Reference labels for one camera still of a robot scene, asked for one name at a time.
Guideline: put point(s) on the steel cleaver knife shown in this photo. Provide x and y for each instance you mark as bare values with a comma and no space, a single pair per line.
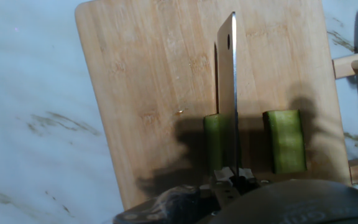
227,77

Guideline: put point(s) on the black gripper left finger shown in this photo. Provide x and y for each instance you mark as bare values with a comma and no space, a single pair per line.
224,177

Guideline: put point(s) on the green cucumber piece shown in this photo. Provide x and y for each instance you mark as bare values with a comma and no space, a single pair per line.
213,140

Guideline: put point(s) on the wooden cutting board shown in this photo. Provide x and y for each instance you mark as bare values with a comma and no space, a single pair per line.
166,77

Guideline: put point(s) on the wooden peg knife rack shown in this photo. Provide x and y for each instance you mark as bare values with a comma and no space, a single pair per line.
342,67

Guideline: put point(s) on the cut green cucumber segment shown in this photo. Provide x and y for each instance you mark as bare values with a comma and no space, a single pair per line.
286,143

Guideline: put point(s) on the white marble pattern mat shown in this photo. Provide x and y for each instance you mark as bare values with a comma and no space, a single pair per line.
26,93

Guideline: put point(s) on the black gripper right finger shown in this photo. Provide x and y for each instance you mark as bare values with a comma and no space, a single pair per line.
247,177

